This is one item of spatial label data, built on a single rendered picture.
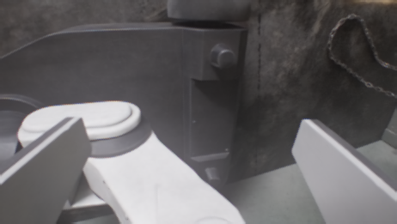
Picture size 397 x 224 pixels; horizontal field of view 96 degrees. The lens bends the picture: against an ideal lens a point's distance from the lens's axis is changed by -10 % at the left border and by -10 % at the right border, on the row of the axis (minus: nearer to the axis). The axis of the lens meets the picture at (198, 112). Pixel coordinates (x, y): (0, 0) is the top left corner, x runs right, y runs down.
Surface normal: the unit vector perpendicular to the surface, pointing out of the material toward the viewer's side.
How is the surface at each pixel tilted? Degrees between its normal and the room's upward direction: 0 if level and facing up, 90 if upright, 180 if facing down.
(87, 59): 0
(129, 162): 90
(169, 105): 0
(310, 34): 0
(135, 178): 90
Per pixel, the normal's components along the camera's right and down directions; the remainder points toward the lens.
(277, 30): 0.22, 0.49
